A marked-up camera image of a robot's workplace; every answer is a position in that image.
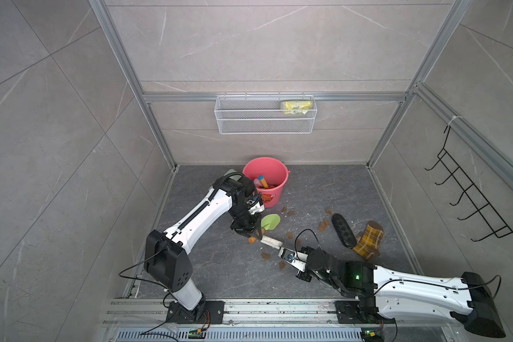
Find green trowel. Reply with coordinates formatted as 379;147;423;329
248;214;281;244

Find white cleaning brush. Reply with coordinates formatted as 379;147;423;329
260;236;283;249

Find yellow toy trowel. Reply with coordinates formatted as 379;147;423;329
258;175;270;189

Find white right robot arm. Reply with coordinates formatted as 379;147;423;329
277;245;506;339

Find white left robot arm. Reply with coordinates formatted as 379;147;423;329
140;170;264;321

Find black oval brush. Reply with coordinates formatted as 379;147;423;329
331;213;357;249

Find soil lumps near black brush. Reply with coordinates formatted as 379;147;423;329
318;209;333;232

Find pink plastic bucket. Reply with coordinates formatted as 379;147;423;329
242;157;290;209

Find mint green tissue box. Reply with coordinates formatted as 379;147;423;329
224;169;243;181

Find plaid brown cloth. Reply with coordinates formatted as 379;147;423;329
352;220;385;262

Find yellow sponge in basket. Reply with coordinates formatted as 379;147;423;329
280;100;314;115

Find white wire wall basket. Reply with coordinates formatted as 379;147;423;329
214;95;317;135

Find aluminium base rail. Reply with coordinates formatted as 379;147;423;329
96;299;458;341

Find black wall hook rack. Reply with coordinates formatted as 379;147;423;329
424;125;513;242

